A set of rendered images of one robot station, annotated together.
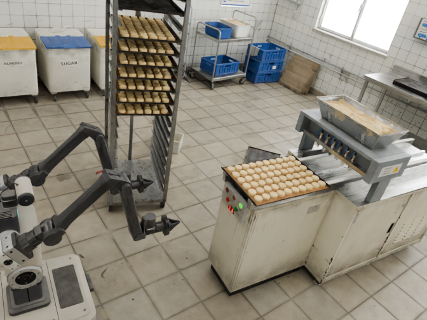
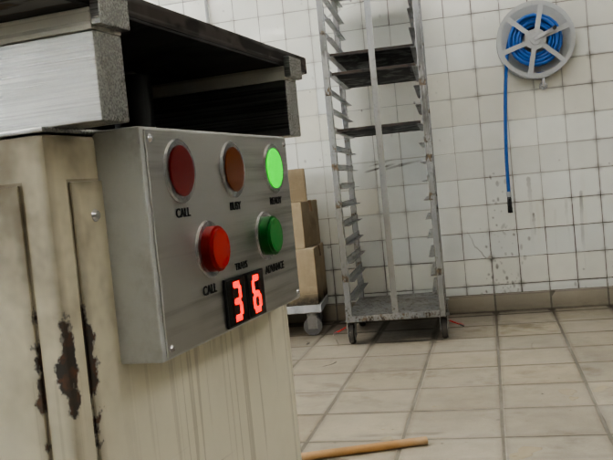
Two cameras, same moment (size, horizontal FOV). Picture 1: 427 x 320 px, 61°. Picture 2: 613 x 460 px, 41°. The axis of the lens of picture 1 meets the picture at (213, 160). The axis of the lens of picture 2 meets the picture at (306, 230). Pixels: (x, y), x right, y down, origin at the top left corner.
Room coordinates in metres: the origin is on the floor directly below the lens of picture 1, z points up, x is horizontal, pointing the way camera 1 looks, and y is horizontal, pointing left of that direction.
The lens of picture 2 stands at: (2.12, 0.33, 0.79)
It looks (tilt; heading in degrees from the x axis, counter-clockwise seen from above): 3 degrees down; 234
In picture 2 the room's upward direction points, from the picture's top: 6 degrees counter-clockwise
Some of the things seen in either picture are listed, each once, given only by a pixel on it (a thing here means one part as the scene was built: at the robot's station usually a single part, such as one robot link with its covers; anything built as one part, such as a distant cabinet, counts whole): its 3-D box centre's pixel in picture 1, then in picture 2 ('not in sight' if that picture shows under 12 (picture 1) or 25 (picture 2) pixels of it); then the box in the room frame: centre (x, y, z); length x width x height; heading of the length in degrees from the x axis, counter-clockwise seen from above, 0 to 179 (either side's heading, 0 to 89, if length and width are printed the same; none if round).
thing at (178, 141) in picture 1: (168, 141); not in sight; (3.59, 0.54, 0.08); 0.30 x 0.22 x 0.16; 87
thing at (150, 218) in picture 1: (143, 225); not in sight; (1.43, 0.29, 0.81); 0.12 x 0.09 x 0.12; 127
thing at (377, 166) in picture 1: (344, 152); not in sight; (2.32, -0.90, 1.01); 0.72 x 0.33 x 0.34; 35
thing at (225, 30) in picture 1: (218, 30); not in sight; (5.91, 0.32, 0.87); 0.40 x 0.30 x 0.16; 45
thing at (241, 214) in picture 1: (234, 202); (217, 230); (1.83, -0.18, 0.77); 0.24 x 0.04 x 0.14; 35
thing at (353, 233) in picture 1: (358, 203); not in sight; (2.60, -1.28, 0.42); 1.28 x 0.72 x 0.84; 125
